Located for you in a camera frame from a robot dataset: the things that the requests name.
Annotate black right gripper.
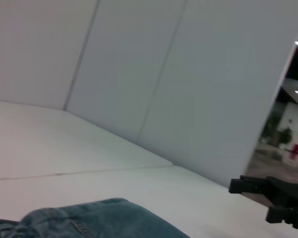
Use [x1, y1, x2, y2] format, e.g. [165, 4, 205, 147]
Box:
[228, 175, 298, 230]

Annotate blue denim shorts with embroidery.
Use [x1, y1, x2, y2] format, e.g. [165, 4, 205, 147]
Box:
[0, 197, 192, 238]

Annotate red background object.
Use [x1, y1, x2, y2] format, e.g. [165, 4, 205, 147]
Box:
[289, 143, 298, 161]

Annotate green potted plant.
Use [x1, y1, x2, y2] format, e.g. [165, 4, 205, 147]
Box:
[279, 127, 293, 146]

